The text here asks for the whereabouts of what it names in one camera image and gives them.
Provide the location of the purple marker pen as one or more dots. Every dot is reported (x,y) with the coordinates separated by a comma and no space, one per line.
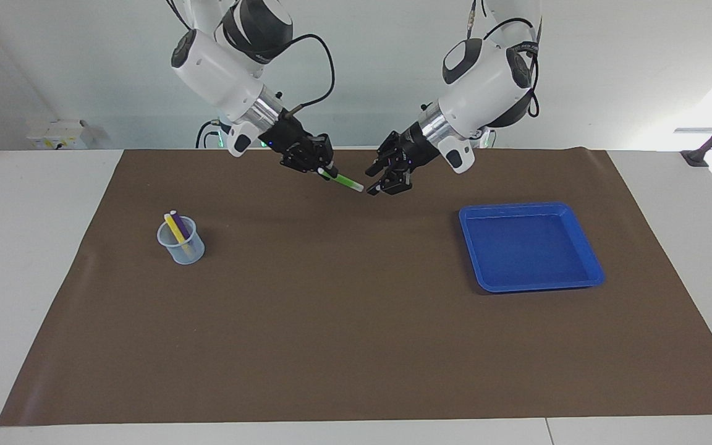
(178,222)

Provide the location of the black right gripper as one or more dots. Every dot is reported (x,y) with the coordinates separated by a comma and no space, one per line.
(297,145)

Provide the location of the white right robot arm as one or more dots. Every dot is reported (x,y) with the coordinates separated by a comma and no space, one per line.
(220,68)

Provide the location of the brown table mat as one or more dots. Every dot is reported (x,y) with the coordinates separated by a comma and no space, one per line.
(331,321)

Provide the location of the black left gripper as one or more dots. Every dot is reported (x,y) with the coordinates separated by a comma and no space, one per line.
(405,151)

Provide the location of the green marker pen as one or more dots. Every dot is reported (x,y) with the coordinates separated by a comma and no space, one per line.
(348,182)

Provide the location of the blue plastic tray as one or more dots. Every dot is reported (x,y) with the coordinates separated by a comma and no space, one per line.
(566,272)

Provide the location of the translucent plastic cup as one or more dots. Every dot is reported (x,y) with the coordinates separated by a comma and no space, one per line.
(192,253)

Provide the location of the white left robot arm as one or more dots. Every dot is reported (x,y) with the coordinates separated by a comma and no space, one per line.
(486,86)

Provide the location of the yellow marker pen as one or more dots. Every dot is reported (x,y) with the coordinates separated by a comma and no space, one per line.
(173,228)

